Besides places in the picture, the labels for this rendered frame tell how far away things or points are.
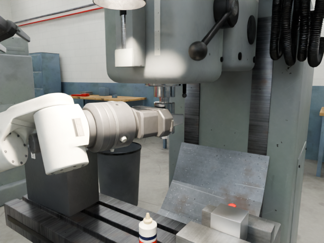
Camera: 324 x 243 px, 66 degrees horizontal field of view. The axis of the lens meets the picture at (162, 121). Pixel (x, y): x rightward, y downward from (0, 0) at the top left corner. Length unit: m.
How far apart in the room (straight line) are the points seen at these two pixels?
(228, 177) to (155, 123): 0.46
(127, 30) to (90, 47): 6.72
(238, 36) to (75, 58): 7.16
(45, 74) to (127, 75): 7.28
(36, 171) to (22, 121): 0.46
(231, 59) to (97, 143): 0.35
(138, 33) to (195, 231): 0.39
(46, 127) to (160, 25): 0.25
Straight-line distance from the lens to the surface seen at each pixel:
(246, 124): 0.87
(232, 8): 0.55
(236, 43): 0.61
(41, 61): 7.73
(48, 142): 0.41
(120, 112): 0.45
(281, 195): 0.92
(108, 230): 0.75
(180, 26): 0.44
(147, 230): 0.59
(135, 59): 0.45
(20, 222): 0.94
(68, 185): 0.80
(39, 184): 0.92
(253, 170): 0.88
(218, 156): 0.91
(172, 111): 0.54
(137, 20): 0.46
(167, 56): 0.44
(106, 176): 2.53
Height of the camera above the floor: 1.32
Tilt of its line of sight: 10 degrees down
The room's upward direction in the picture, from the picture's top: straight up
